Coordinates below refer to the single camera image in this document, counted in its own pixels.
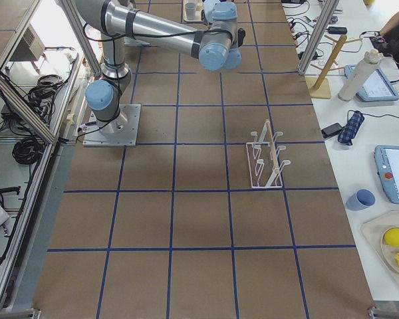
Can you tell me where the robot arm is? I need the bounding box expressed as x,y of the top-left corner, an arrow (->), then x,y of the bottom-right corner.
75,1 -> 245,146

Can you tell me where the cream white cup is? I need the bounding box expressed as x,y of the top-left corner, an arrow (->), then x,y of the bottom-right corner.
185,2 -> 197,20

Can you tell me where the blue cup on desk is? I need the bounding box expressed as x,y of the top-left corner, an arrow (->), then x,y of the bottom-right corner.
346,189 -> 376,211

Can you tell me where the black phone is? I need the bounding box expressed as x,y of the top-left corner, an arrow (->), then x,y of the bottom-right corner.
321,123 -> 344,139

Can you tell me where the wooden stand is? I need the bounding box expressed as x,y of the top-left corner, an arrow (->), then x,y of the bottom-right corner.
305,35 -> 361,99

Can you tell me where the blue plaid umbrella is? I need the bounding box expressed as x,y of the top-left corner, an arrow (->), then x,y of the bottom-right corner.
337,111 -> 364,146

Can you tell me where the cream plastic tray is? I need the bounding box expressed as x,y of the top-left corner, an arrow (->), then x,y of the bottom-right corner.
182,0 -> 203,23

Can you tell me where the white paper roll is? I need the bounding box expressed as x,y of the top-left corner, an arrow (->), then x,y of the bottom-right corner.
338,49 -> 384,101

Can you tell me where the teach pendant tablet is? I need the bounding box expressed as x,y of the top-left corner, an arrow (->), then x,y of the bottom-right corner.
356,68 -> 399,102

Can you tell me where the cream plate tray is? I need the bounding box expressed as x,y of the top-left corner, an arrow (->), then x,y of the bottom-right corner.
360,210 -> 399,285

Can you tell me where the yellow ball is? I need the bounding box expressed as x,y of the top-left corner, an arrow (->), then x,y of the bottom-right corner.
383,228 -> 399,248

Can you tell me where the white wire cup rack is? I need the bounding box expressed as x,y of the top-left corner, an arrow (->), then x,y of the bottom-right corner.
245,119 -> 291,189

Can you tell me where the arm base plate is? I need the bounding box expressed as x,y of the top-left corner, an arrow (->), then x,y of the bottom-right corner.
82,104 -> 142,147

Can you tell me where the aluminium frame post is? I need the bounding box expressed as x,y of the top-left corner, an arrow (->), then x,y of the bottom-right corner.
298,0 -> 339,76

